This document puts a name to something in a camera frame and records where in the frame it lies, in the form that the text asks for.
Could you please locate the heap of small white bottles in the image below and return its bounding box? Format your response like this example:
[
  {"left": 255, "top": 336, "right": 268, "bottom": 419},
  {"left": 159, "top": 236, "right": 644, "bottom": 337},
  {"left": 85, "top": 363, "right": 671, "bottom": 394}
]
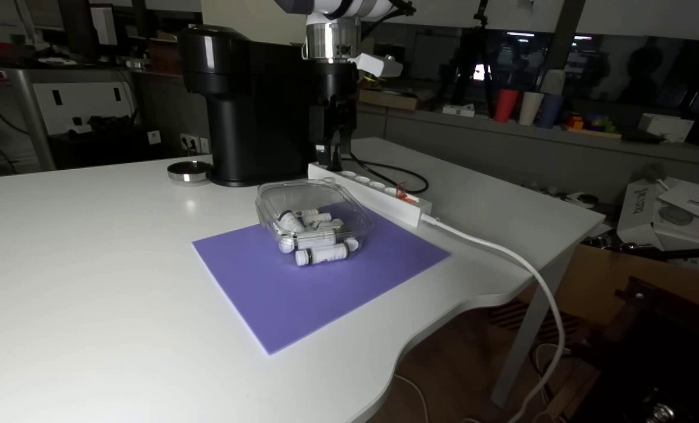
[{"left": 274, "top": 208, "right": 361, "bottom": 267}]

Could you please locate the black coffee machine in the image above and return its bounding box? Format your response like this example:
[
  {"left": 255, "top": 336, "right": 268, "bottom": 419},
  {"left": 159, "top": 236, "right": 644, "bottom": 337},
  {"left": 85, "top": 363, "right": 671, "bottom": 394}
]
[{"left": 176, "top": 25, "right": 329, "bottom": 188}]

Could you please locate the white cable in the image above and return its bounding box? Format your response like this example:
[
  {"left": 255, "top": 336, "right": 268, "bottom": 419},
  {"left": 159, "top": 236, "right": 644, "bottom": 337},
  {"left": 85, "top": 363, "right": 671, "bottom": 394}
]
[{"left": 420, "top": 214, "right": 566, "bottom": 423}]

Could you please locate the white cup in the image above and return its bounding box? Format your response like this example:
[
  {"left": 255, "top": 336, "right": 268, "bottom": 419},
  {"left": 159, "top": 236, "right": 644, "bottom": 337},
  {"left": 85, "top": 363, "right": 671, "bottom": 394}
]
[{"left": 518, "top": 91, "right": 545, "bottom": 126}]

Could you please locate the camera on tripod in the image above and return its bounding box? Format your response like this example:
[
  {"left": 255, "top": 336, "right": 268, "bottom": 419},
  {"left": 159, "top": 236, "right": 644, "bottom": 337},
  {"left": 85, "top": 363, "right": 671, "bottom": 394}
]
[{"left": 441, "top": 0, "right": 498, "bottom": 119}]

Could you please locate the black cable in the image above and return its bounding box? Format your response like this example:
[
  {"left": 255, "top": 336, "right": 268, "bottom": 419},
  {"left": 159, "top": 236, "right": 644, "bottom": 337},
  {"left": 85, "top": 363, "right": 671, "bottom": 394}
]
[{"left": 342, "top": 150, "right": 430, "bottom": 195}]

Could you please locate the stack of white boxes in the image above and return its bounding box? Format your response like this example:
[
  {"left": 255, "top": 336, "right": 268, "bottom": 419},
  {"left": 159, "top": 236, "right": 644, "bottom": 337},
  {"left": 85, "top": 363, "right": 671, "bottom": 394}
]
[{"left": 616, "top": 175, "right": 699, "bottom": 272}]

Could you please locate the flat cardboard box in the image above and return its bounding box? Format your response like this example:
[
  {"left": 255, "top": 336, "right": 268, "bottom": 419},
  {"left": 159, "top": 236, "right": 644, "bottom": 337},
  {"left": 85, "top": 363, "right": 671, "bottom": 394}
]
[{"left": 358, "top": 88, "right": 436, "bottom": 112}]

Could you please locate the double wall socket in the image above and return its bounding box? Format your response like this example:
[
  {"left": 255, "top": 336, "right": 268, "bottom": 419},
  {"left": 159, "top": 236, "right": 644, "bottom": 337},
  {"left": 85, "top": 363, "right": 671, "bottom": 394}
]
[{"left": 180, "top": 133, "right": 210, "bottom": 156}]

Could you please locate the round silver drip tray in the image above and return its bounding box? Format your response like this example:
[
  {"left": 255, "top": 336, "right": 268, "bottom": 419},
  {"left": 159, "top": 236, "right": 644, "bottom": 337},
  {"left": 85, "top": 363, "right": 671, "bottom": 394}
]
[{"left": 167, "top": 160, "right": 213, "bottom": 184}]

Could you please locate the red cup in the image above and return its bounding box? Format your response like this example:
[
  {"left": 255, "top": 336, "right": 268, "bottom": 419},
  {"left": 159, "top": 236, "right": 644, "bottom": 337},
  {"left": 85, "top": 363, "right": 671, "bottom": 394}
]
[{"left": 493, "top": 88, "right": 520, "bottom": 123}]

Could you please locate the heap of colourful toy blocks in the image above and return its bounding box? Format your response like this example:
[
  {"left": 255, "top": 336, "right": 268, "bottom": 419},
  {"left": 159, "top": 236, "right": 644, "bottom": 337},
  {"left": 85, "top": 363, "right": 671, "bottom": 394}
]
[{"left": 563, "top": 112, "right": 621, "bottom": 139}]

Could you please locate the blue cup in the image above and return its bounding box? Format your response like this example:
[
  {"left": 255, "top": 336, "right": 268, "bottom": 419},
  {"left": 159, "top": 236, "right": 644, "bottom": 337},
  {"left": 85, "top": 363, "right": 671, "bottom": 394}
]
[{"left": 539, "top": 93, "right": 565, "bottom": 129}]

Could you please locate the metal table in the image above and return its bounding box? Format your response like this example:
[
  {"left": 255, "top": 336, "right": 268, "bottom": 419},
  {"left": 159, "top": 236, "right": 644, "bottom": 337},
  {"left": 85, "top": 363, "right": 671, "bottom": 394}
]
[{"left": 0, "top": 61, "right": 141, "bottom": 173}]

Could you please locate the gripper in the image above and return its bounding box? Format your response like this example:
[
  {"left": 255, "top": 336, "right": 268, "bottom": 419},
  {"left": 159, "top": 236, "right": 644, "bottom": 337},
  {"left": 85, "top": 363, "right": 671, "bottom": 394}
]
[{"left": 310, "top": 59, "right": 359, "bottom": 172}]

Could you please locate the clear plastic container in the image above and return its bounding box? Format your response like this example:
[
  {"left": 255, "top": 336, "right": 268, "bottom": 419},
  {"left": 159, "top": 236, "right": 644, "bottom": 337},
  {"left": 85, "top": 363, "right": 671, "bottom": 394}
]
[{"left": 255, "top": 179, "right": 376, "bottom": 268}]

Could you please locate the clear plastic container lid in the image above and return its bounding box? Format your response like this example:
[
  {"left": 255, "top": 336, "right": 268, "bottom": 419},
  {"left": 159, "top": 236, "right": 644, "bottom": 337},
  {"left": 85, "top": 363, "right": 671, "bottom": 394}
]
[{"left": 256, "top": 179, "right": 367, "bottom": 231}]

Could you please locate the white power strip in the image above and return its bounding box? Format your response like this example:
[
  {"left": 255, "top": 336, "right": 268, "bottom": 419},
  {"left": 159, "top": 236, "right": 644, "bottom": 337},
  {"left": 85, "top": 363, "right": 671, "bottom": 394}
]
[{"left": 307, "top": 163, "right": 433, "bottom": 229}]

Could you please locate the large cardboard box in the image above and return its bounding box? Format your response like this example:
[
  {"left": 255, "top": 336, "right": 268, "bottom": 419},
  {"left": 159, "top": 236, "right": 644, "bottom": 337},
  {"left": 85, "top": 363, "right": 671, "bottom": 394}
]
[{"left": 519, "top": 242, "right": 699, "bottom": 331}]

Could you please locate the purple mat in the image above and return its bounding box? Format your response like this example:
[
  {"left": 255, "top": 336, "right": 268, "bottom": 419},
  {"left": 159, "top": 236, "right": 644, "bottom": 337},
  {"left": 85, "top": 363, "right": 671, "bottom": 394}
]
[{"left": 191, "top": 202, "right": 452, "bottom": 357}]

